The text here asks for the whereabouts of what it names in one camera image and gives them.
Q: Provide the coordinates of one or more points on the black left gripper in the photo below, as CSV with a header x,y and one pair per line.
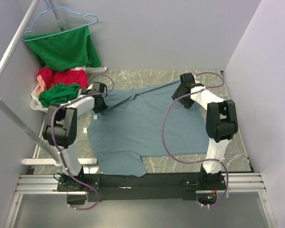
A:
x,y
103,108

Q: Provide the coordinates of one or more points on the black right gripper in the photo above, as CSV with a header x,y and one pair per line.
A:
x,y
187,104

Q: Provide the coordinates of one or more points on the grey-blue polo shirt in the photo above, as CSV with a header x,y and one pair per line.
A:
x,y
144,122

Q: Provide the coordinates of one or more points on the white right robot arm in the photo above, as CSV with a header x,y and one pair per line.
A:
x,y
221,118

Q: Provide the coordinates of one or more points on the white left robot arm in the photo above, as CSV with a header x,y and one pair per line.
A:
x,y
60,127

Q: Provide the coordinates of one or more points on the crumpled green t shirt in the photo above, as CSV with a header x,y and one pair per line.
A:
x,y
59,94

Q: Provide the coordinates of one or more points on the red t shirt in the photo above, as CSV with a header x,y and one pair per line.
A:
x,y
52,77

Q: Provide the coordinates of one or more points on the pink garment in basket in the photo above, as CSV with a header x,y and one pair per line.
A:
x,y
41,85

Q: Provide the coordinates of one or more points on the white plastic laundry basket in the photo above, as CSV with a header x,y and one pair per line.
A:
x,y
36,105

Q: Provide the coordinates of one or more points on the hanging green t shirt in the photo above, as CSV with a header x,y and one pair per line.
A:
x,y
63,50

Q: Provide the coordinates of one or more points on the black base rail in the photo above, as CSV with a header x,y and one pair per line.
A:
x,y
185,186

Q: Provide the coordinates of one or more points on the light blue wire hanger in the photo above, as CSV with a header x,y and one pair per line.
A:
x,y
51,7

